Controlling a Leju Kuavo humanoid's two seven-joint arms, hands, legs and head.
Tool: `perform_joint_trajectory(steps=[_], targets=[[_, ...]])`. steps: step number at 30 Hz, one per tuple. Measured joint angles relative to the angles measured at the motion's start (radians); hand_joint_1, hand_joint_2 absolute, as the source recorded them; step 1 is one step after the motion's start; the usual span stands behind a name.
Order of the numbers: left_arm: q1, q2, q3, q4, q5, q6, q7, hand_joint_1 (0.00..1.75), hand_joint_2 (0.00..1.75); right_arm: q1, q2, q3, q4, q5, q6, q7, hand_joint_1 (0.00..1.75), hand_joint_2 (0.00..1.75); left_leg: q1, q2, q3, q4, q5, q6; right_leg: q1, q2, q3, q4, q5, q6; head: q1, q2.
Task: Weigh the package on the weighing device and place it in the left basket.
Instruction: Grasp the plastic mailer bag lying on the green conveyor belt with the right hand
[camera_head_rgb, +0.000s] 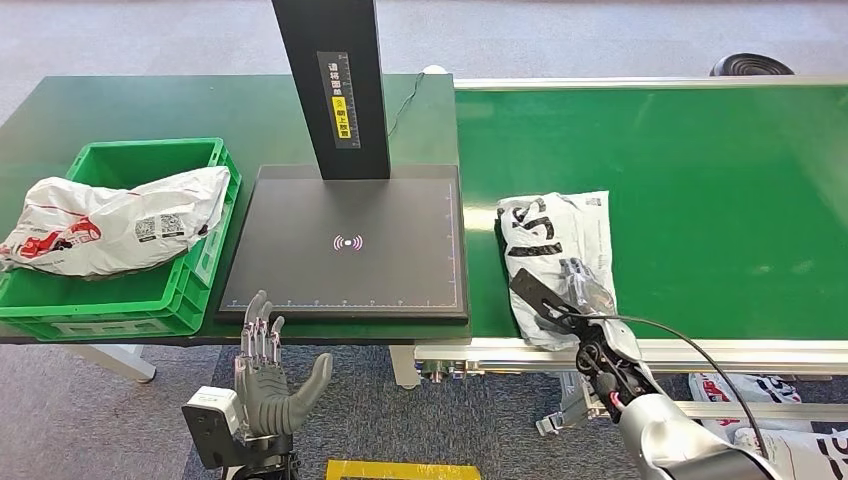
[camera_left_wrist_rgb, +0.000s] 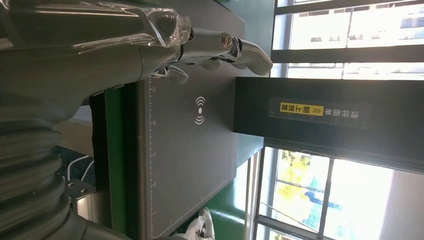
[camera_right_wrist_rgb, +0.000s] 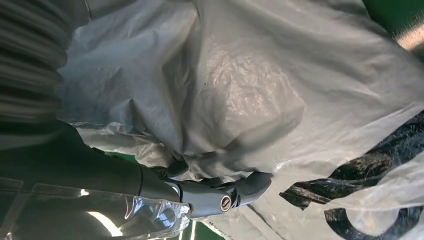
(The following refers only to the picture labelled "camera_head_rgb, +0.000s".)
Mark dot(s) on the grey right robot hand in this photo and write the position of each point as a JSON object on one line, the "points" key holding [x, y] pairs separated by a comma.
{"points": [[593, 298]]}

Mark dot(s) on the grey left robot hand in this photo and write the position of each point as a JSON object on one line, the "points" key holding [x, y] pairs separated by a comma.
{"points": [[265, 404]]}

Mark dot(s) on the white package with black print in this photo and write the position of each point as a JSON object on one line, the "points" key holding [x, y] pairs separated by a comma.
{"points": [[563, 225]]}

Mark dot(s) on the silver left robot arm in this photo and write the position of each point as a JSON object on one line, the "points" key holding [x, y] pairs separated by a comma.
{"points": [[265, 458]]}

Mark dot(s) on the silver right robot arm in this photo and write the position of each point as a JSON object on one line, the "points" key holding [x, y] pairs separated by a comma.
{"points": [[669, 430]]}

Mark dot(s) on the black weighing device with column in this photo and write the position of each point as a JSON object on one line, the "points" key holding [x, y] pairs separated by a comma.
{"points": [[344, 278]]}

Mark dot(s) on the green plastic basket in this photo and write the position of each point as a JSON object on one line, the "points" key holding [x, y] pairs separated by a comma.
{"points": [[132, 305]]}

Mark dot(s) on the white floor package red letters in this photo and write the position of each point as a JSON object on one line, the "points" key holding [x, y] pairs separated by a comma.
{"points": [[735, 387]]}

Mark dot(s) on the white package with red print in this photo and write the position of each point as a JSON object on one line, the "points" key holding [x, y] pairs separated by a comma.
{"points": [[99, 225]]}

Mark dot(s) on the white floor package black letters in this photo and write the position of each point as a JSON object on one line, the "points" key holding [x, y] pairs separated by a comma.
{"points": [[795, 457]]}

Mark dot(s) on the dark blue floor mat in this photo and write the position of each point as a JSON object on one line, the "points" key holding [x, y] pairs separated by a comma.
{"points": [[397, 424]]}

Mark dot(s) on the white upright table leg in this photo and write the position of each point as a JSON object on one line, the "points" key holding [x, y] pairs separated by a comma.
{"points": [[404, 368]]}

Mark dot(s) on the white slanted table foot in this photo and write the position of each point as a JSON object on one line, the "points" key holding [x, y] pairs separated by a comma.
{"points": [[126, 363]]}

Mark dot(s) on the green conveyor belt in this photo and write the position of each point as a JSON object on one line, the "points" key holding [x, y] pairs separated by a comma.
{"points": [[715, 132]]}

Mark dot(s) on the small white round object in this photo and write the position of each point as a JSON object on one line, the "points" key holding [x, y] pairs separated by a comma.
{"points": [[434, 69]]}

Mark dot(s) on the black ribbed round object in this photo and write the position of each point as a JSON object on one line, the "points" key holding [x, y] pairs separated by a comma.
{"points": [[748, 66]]}

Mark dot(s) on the yellow and black column label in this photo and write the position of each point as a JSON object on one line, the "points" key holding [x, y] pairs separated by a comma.
{"points": [[339, 119]]}

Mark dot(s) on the dark green table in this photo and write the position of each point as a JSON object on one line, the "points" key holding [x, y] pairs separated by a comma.
{"points": [[166, 106]]}

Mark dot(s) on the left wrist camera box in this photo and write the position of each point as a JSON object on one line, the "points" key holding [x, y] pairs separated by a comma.
{"points": [[212, 407]]}

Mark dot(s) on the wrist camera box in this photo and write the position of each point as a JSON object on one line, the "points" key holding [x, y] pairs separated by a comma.
{"points": [[530, 285], [212, 407]]}

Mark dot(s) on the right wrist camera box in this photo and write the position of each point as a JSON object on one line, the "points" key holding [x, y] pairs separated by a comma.
{"points": [[530, 285]]}

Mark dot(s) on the aluminium conveyor frame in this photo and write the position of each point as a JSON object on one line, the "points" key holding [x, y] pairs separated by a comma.
{"points": [[477, 358]]}

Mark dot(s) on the yellow floor tape frame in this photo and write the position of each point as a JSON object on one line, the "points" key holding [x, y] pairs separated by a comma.
{"points": [[397, 469]]}

